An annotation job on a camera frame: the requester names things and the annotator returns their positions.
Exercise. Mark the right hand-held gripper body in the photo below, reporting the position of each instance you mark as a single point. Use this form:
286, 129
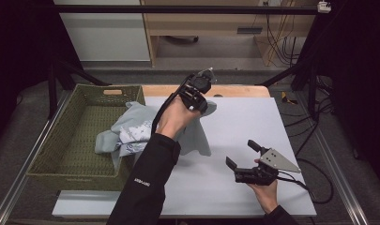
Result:
266, 168

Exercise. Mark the wooden table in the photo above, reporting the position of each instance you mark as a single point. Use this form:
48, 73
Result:
240, 91

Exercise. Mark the yellow and black tape piece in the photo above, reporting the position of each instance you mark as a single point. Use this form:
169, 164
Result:
287, 98

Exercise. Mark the white board table cover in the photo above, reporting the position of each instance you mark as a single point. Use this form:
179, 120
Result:
250, 125

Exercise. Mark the white cabinet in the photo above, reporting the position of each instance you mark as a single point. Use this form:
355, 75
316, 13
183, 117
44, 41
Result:
104, 31

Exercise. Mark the aluminium frame rail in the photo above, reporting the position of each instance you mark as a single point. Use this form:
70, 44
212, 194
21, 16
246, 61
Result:
25, 159
337, 165

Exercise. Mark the green woven basket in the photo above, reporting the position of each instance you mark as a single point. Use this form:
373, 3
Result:
84, 134

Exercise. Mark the light wooden desk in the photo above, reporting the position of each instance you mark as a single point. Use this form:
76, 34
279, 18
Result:
209, 23

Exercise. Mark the black metal stand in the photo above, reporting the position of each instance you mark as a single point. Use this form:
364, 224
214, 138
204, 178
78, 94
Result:
303, 78
64, 76

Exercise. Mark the small white mounted device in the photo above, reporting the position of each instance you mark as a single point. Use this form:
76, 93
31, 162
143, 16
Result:
324, 7

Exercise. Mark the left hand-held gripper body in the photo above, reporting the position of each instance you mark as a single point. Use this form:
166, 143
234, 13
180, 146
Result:
197, 85

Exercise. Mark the person's right hand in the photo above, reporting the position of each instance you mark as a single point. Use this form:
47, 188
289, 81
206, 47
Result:
267, 195

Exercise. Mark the person's left hand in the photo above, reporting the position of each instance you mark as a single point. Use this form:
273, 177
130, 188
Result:
175, 117

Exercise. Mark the black horizontal frame bar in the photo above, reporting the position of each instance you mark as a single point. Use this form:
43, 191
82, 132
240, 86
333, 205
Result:
178, 9

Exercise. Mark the light grey-blue printed garment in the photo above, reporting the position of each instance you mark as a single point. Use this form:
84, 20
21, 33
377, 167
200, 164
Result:
131, 134

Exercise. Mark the black curtain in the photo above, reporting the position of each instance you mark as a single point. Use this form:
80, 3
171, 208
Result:
18, 47
356, 78

